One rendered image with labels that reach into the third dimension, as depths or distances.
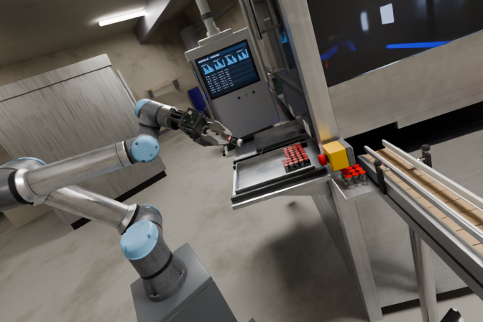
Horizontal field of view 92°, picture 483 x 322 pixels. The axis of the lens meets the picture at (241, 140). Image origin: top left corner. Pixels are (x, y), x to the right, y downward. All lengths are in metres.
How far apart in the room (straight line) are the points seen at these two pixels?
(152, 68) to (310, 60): 7.28
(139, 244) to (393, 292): 1.16
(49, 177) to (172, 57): 7.49
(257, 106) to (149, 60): 6.34
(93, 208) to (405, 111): 1.10
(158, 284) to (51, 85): 3.40
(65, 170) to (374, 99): 0.95
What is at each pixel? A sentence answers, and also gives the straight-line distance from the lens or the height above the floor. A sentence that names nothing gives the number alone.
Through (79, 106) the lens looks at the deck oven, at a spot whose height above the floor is 1.55.
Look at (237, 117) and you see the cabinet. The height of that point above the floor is 0.97.
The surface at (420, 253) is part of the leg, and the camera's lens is 0.98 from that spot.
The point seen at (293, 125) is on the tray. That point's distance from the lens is 1.53.
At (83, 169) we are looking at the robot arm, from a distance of 0.78.
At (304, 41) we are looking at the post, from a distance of 0.79.
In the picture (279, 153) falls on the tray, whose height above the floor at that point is 0.89.
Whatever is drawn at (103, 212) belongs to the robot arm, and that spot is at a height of 1.10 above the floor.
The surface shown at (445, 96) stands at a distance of 1.03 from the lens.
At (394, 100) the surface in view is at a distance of 0.94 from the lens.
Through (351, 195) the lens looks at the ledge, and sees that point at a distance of 0.85.
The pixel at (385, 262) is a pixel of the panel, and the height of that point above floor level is 0.38.
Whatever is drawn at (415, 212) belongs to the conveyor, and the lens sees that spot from 0.73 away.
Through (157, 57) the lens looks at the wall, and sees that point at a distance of 8.02.
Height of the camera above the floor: 1.41
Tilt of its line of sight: 19 degrees down
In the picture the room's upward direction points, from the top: 22 degrees counter-clockwise
